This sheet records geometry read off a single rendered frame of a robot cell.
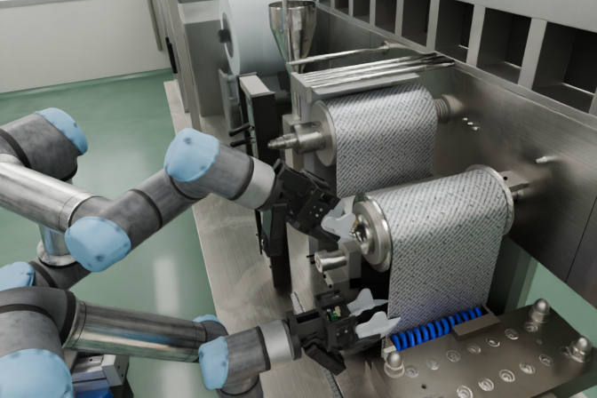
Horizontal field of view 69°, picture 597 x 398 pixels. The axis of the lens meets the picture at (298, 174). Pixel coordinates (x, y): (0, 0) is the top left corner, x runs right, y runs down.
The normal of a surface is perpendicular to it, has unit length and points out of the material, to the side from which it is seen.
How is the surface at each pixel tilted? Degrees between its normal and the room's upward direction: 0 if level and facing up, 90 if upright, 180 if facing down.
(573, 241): 90
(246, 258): 0
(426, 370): 0
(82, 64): 90
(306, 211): 90
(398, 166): 92
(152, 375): 0
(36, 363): 41
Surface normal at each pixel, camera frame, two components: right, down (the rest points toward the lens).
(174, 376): -0.06, -0.85
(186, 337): 0.79, -0.33
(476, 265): 0.33, 0.47
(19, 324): 0.33, -0.91
